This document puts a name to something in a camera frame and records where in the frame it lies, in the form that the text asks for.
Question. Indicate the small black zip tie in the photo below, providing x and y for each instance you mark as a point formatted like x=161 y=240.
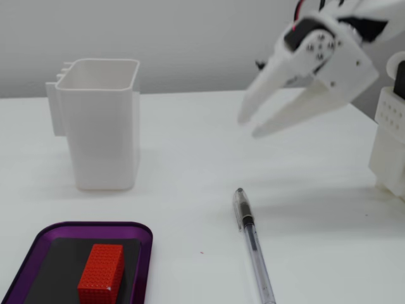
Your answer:
x=260 y=65

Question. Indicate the red studded cube block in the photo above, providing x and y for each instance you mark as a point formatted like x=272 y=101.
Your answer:
x=101 y=272

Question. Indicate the purple metal tin box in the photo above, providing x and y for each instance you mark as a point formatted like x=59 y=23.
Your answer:
x=95 y=229

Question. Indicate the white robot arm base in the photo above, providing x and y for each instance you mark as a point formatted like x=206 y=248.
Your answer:
x=389 y=152

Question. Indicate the white plastic cup container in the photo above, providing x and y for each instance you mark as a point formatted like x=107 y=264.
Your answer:
x=101 y=136

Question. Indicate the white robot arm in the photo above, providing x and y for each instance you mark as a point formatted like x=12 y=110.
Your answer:
x=364 y=12

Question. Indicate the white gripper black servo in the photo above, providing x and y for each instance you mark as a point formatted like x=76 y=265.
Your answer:
x=346 y=64

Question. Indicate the clear black ballpoint pen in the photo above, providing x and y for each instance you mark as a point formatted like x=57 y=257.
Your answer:
x=251 y=234

